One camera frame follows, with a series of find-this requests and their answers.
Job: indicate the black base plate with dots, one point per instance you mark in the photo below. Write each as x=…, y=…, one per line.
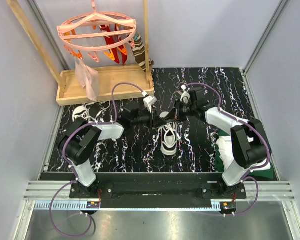
x=155, y=195

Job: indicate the pink round clip hanger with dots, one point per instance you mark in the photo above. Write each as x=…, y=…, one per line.
x=82, y=34

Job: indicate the green folded cloth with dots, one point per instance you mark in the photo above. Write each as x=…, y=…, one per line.
x=224, y=157

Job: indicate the translucent plastic bag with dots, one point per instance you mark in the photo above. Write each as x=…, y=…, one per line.
x=88, y=79

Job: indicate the red sock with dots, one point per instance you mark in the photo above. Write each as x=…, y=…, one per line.
x=110, y=53
x=122, y=48

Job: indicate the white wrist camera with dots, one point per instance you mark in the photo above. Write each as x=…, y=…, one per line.
x=184, y=94
x=149, y=101

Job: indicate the wooden tray rack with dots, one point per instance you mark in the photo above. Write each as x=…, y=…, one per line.
x=116, y=81

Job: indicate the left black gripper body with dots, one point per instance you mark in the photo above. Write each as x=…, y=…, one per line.
x=149, y=120

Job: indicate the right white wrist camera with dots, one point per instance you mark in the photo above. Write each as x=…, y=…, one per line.
x=184, y=94

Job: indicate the white sneaker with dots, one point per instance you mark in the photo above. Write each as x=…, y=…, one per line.
x=169, y=138
x=84, y=113

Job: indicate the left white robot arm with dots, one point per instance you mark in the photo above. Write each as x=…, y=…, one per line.
x=79, y=140

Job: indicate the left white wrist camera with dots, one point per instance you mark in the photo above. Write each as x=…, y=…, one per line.
x=149, y=101

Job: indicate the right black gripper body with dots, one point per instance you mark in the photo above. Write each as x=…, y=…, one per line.
x=182, y=110

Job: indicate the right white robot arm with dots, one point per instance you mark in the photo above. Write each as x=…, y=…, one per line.
x=250, y=148

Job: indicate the white shoelace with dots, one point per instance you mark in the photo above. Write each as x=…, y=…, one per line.
x=183, y=139

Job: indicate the brown striped sock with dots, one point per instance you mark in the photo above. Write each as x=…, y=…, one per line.
x=139, y=51

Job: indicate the black marble mat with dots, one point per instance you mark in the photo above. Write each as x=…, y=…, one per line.
x=140, y=150

